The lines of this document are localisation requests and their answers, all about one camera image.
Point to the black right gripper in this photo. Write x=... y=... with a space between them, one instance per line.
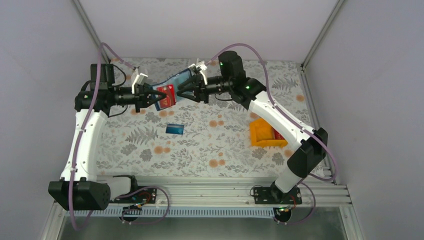
x=200 y=90

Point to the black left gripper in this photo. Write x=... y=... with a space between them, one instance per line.
x=141 y=97

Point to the blue leather card holder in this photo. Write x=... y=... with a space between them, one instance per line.
x=176 y=80

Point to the blue credit card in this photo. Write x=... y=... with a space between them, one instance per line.
x=175 y=129

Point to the red credit card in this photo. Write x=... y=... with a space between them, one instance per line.
x=170 y=97

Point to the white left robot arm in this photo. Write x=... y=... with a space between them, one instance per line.
x=78 y=188

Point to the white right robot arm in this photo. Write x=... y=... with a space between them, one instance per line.
x=310 y=144

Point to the floral table cloth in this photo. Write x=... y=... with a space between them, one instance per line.
x=216 y=140

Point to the yellow plastic bin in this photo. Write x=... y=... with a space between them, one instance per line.
x=262 y=135

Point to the red item in bin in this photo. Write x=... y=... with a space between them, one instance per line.
x=277 y=135

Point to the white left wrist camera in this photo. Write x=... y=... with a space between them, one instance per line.
x=137 y=78

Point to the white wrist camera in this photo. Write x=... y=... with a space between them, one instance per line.
x=198 y=67
x=137 y=78

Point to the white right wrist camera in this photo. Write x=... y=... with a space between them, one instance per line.
x=198 y=67

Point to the aluminium rail base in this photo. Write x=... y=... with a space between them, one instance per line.
x=223 y=197

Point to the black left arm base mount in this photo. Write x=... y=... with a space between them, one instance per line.
x=137 y=197

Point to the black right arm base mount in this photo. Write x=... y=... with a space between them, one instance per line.
x=273 y=196

